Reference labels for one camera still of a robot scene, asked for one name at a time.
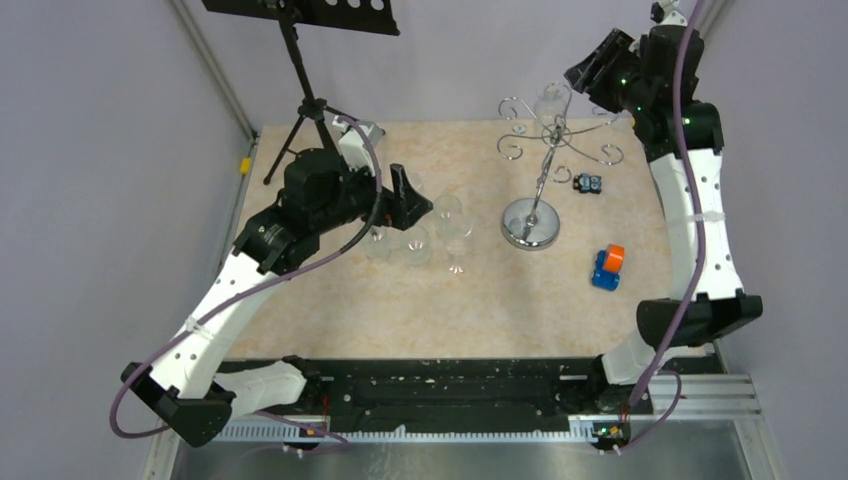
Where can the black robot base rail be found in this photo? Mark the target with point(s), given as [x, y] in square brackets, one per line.
[463, 401]

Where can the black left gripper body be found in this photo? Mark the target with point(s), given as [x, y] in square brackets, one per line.
[387, 212]

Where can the ribbed clear wine glass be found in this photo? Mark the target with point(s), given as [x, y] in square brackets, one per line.
[378, 244]

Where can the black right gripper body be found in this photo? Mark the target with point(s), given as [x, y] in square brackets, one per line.
[617, 88]

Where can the black music stand tripod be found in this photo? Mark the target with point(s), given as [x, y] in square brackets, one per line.
[374, 17]

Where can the blue owl eraser toy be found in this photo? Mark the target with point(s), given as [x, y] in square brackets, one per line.
[587, 183]

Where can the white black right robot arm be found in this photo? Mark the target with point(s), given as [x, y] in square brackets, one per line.
[682, 140]

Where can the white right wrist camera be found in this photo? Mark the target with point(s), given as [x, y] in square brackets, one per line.
[665, 12]

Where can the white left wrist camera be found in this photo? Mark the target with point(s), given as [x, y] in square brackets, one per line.
[352, 146]

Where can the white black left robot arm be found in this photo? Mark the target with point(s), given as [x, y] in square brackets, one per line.
[182, 383]

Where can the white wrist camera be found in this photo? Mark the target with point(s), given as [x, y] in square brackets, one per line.
[665, 12]
[352, 146]

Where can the blue orange toy truck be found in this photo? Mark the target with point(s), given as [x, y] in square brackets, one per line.
[607, 267]

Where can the chrome wine glass rack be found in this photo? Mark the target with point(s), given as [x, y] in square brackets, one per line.
[531, 223]

